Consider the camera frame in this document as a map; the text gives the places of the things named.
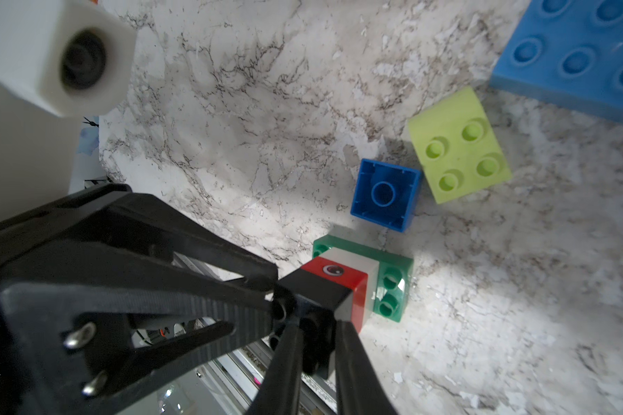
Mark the lime green lego brick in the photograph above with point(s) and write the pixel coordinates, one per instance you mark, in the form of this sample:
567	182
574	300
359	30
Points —
457	147

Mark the cream lego brick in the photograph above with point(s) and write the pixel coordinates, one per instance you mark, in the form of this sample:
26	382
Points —
360	263

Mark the green lego base brick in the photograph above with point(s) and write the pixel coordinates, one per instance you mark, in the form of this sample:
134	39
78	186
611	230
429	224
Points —
393	275

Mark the dark blue lego brick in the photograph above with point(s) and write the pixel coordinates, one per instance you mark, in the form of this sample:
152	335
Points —
386	194

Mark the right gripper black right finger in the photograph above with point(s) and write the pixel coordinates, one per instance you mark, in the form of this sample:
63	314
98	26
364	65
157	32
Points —
358	389

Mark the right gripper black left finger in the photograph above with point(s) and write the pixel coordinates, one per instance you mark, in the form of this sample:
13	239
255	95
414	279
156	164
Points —
279	392

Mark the black lego brick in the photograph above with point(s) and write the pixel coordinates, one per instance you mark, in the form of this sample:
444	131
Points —
292	301

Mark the light blue lego brick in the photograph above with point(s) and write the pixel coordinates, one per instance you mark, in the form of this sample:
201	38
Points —
567	53

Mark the red lego brick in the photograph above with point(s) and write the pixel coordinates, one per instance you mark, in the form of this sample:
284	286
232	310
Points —
339	289

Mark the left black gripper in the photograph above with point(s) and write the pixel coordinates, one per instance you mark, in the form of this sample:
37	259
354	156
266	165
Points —
79	276

